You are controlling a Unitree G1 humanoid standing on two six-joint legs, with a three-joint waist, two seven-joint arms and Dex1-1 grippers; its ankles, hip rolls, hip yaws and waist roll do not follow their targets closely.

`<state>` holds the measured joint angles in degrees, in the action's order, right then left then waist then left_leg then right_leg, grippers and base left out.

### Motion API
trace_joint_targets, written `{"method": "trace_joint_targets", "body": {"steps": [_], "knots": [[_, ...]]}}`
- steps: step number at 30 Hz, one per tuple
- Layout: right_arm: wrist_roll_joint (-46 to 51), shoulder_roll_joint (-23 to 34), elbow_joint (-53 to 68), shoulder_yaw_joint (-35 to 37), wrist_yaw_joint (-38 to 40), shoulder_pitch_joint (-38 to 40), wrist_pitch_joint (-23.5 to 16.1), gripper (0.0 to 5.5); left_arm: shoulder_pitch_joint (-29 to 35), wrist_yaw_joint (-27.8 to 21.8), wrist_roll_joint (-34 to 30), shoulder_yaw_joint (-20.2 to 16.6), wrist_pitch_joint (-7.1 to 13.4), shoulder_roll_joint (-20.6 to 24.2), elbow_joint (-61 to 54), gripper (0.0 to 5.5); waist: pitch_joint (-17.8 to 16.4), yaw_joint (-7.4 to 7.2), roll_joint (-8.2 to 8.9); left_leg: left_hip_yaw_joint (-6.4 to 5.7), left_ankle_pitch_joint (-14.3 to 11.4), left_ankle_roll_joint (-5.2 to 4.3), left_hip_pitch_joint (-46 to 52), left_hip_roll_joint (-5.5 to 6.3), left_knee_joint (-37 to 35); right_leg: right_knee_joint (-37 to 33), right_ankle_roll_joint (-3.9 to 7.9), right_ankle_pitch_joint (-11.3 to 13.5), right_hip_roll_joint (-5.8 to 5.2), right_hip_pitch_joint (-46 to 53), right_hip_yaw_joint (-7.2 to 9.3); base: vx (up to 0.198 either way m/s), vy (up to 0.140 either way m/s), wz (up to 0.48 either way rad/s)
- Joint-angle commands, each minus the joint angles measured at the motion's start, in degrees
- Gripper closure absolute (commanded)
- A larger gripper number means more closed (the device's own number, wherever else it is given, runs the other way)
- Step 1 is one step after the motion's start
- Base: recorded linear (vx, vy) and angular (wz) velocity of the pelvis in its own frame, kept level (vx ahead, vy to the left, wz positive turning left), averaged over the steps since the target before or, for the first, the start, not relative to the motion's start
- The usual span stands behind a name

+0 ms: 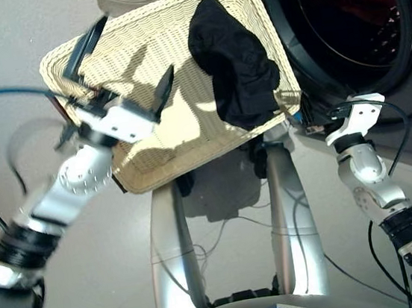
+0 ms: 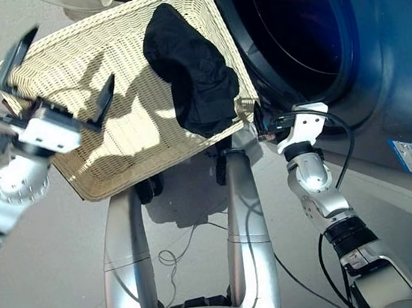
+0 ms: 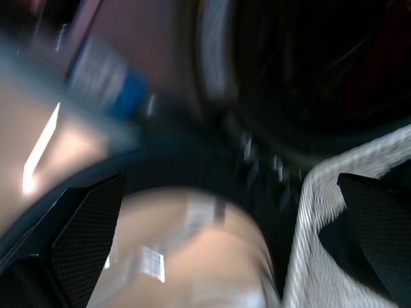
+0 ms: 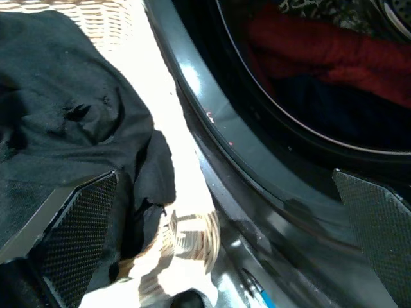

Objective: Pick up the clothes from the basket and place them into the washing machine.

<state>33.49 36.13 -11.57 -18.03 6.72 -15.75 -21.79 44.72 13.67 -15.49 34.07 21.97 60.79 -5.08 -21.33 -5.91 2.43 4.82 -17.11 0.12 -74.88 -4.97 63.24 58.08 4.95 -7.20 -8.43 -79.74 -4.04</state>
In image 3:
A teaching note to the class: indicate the pale woven basket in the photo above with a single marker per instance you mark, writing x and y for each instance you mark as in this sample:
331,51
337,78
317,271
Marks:
314,256

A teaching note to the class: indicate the round glass washing machine door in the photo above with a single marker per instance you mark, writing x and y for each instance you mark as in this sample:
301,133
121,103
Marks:
192,250

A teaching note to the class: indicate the grey washing machine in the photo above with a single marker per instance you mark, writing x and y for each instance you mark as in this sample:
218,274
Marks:
289,64

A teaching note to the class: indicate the blue and white code sticker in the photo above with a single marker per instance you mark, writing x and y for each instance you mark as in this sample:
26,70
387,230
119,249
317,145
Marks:
106,77

